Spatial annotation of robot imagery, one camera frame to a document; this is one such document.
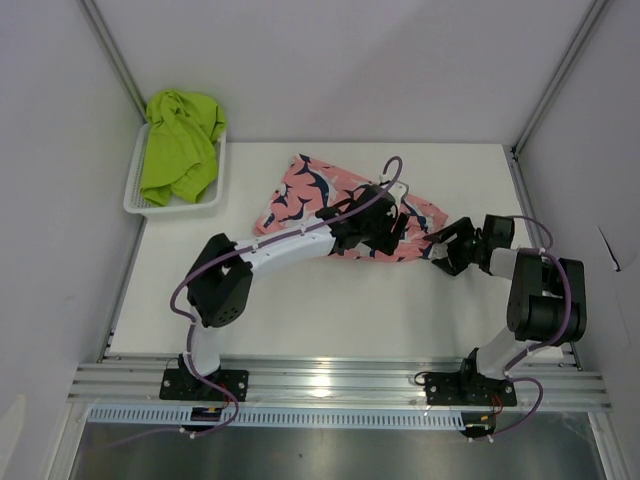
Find right aluminium frame post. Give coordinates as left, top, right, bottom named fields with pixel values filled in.
left=509, top=0, right=619, bottom=161

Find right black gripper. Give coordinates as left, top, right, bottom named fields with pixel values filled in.
left=423, top=217, right=486, bottom=276

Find aluminium frame post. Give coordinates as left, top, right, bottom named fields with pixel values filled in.
left=77, top=0, right=146, bottom=122
left=509, top=0, right=619, bottom=161

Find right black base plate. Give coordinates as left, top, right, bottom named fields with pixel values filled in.
left=423, top=372, right=517, bottom=407

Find white plastic basket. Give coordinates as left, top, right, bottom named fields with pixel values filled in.
left=122, top=122, right=229, bottom=218

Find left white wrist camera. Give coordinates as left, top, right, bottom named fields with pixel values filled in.
left=387, top=180, right=409, bottom=204

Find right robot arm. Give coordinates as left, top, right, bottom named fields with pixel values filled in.
left=425, top=215, right=587, bottom=404

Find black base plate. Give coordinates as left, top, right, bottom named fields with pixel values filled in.
left=159, top=368, right=249, bottom=402
left=423, top=372, right=517, bottom=407

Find lime green cloth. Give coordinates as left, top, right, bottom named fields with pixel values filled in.
left=139, top=89, right=227, bottom=207

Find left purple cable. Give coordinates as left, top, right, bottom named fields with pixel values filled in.
left=169, top=155, right=405, bottom=443

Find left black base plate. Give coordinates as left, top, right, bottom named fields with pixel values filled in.
left=159, top=368, right=249, bottom=402

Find aluminium mounting rail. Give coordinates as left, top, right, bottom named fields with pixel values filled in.
left=67, top=355, right=612, bottom=413

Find left aluminium frame post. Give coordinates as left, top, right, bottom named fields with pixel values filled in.
left=77, top=0, right=146, bottom=122

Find pink shark print shorts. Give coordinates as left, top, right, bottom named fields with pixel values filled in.
left=253, top=154, right=448, bottom=262

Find white slotted cable duct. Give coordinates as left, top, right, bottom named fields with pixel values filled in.
left=87, top=404, right=497, bottom=431

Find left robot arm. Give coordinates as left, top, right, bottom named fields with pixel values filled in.
left=169, top=181, right=408, bottom=400

